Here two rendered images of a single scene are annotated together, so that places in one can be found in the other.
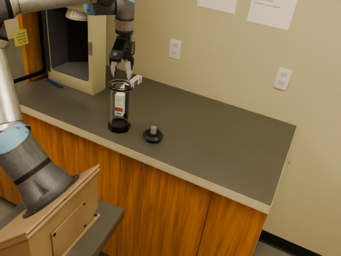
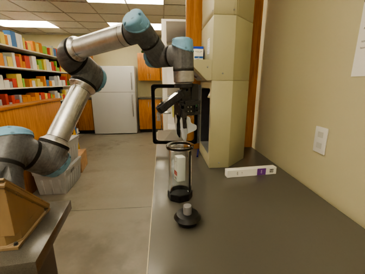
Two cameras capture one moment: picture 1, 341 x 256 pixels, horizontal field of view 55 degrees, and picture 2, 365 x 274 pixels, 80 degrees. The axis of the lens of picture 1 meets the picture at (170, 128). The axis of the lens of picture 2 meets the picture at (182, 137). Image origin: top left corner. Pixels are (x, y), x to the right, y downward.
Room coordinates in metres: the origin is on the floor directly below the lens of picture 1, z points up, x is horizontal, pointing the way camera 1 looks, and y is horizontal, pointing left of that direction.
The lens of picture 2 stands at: (0.91, -0.49, 1.40)
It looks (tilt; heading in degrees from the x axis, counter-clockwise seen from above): 14 degrees down; 62
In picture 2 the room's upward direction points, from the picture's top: straight up
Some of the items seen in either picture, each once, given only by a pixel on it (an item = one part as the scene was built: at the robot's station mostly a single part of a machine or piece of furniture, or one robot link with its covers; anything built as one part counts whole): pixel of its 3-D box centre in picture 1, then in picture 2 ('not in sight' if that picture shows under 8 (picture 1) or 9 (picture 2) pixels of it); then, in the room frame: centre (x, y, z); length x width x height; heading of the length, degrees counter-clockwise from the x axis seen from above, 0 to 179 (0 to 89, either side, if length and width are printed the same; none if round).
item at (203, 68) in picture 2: not in sight; (195, 71); (1.57, 0.61, 1.46); 0.32 x 0.11 x 0.10; 68
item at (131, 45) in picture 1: (124, 43); (186, 99); (1.31, 0.24, 1.34); 0.09 x 0.08 x 0.12; 173
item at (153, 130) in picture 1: (152, 133); (187, 213); (1.22, 0.07, 0.97); 0.09 x 0.09 x 0.07
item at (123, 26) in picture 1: (124, 24); (183, 77); (1.30, 0.24, 1.42); 0.08 x 0.08 x 0.05
